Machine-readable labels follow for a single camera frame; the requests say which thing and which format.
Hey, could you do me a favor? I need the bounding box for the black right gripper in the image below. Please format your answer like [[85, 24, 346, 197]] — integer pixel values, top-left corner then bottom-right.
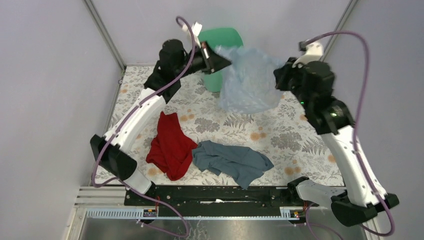
[[273, 57, 313, 110]]

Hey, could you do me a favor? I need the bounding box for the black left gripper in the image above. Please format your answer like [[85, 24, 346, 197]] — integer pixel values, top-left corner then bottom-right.
[[175, 41, 233, 80]]

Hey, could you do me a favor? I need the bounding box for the light blue plastic trash bag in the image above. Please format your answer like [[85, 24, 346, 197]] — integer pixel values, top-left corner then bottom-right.
[[215, 46, 284, 114]]

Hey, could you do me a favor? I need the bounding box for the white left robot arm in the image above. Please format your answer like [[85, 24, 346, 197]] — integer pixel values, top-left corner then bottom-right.
[[90, 39, 231, 206]]

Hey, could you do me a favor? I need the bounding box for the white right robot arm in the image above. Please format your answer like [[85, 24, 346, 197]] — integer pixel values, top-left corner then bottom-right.
[[273, 57, 399, 227]]

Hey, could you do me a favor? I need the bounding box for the green plastic trash bin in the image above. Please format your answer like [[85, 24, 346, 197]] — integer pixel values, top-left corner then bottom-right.
[[197, 27, 245, 93]]

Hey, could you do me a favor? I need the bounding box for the red cloth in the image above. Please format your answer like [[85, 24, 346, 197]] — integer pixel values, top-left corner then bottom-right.
[[146, 112, 198, 181]]

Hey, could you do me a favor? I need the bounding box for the grey-blue cloth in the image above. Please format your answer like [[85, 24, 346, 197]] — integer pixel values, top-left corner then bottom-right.
[[192, 140, 274, 189]]

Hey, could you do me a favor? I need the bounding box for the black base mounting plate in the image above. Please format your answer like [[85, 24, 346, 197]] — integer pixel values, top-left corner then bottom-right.
[[124, 185, 305, 217]]

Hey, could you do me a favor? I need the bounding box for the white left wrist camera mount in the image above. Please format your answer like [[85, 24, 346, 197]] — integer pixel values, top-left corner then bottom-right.
[[181, 21, 203, 47]]

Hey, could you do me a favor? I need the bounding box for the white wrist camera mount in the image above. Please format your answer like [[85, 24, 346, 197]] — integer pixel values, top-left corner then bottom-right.
[[292, 41, 324, 68], [181, 21, 203, 47]]

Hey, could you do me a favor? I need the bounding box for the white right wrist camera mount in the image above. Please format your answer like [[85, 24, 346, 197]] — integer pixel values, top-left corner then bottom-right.
[[292, 41, 324, 68]]

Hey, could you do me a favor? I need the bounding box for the white slotted cable duct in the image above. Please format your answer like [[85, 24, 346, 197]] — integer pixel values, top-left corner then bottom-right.
[[85, 207, 301, 221]]

